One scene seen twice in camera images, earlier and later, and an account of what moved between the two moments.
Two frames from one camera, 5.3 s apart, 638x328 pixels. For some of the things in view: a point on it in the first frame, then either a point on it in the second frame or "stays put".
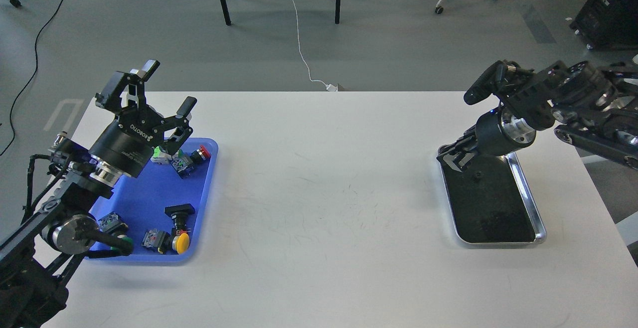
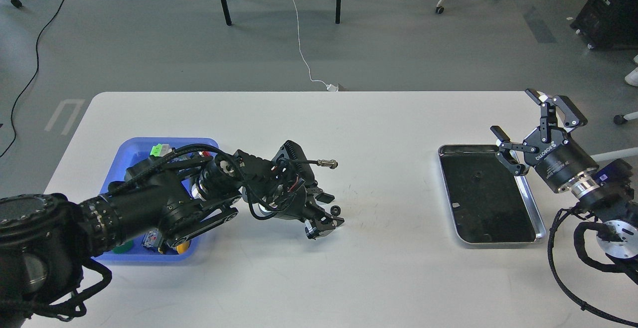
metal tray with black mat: x=491 y=202 stays put
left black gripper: x=126 y=143 -> x=288 y=202
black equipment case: x=608 y=19 stays put
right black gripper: x=493 y=134 -> x=557 y=156
